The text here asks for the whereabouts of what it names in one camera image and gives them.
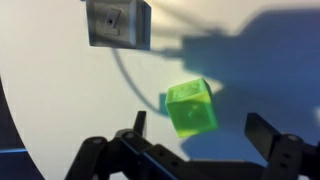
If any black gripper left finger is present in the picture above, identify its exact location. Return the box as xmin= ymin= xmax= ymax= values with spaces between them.
xmin=64 ymin=110 xmax=158 ymax=180

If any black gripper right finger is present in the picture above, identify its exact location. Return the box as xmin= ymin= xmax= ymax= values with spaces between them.
xmin=244 ymin=112 xmax=320 ymax=180

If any yellow plastic cube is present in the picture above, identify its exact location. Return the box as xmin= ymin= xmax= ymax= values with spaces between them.
xmin=164 ymin=77 xmax=220 ymax=139

